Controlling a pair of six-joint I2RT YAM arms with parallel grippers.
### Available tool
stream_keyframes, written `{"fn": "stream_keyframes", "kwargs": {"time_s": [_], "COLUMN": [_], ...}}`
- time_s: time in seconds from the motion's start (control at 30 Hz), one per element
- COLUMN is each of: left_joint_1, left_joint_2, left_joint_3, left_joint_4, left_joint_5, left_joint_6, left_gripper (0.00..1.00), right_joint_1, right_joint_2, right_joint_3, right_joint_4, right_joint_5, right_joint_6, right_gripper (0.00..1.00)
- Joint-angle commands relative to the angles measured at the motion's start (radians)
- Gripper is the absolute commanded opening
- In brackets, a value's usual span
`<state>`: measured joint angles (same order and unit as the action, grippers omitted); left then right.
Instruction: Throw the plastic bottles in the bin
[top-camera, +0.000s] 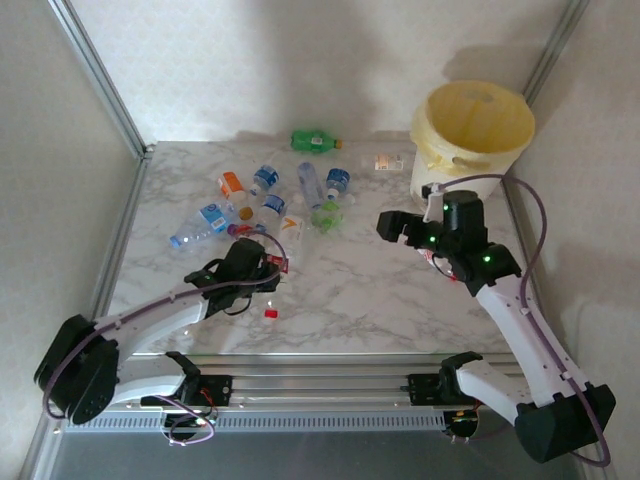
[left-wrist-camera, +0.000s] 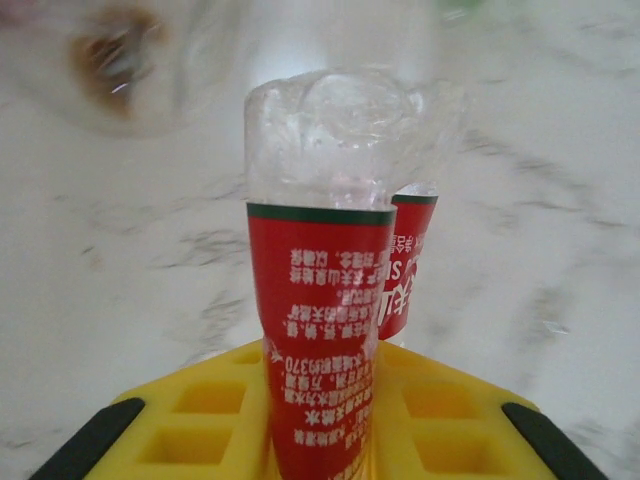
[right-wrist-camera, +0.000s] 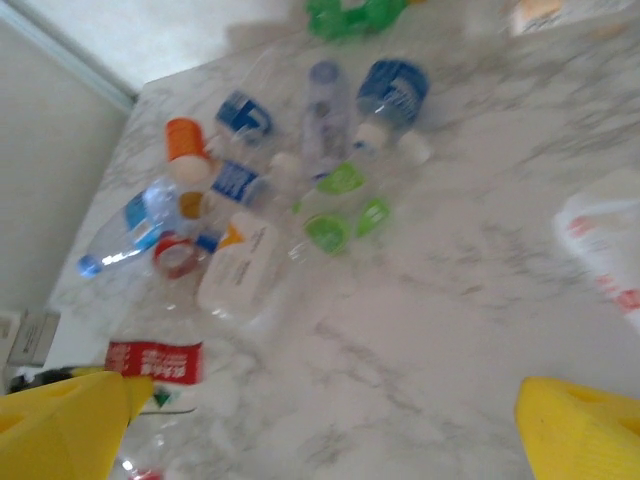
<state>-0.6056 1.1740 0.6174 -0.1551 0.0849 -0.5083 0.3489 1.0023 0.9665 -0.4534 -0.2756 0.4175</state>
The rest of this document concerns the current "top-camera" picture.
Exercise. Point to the red bottle cap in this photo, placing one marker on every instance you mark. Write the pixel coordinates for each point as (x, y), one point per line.
(270, 314)

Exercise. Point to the clear bottle purple cap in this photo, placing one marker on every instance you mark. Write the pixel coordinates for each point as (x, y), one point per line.
(233, 230)

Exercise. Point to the white red label bottle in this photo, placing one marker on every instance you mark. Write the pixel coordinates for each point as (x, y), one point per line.
(431, 257)

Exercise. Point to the orange bottle cap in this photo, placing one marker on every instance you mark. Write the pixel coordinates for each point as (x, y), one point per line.
(245, 213)

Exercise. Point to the large crushed blue label bottle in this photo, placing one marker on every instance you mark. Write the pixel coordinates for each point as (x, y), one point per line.
(210, 220)

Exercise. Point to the white bottle orange print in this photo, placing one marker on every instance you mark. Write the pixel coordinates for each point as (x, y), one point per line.
(292, 232)

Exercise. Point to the white plastic bin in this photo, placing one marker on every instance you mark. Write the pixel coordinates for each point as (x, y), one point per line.
(430, 175)

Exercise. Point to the blue label water bottle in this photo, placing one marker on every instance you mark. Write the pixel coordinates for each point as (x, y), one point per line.
(337, 179)
(272, 207)
(265, 177)

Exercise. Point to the crushed green plastic bottle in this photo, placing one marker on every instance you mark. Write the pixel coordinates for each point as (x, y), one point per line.
(327, 216)

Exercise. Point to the clear bottle orange white label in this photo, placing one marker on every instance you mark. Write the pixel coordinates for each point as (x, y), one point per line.
(389, 162)

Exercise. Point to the tall clear plastic bottle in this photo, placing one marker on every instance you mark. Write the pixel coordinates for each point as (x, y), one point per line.
(310, 185)

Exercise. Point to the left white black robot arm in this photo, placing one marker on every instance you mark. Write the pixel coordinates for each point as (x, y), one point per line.
(155, 320)

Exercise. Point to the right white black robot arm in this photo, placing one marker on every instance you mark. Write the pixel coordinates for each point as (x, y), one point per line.
(520, 340)

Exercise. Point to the yellow bin liner bag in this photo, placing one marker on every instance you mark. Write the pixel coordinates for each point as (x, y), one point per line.
(475, 120)

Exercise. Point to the aluminium mounting rail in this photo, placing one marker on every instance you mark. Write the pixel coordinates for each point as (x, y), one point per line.
(320, 380)

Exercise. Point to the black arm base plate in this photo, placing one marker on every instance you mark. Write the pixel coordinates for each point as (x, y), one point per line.
(220, 390)
(422, 387)

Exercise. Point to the aluminium frame post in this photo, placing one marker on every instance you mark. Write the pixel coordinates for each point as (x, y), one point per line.
(100, 75)
(554, 50)

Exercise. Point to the aluminium frame lower rail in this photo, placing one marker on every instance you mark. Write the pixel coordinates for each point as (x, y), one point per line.
(41, 455)

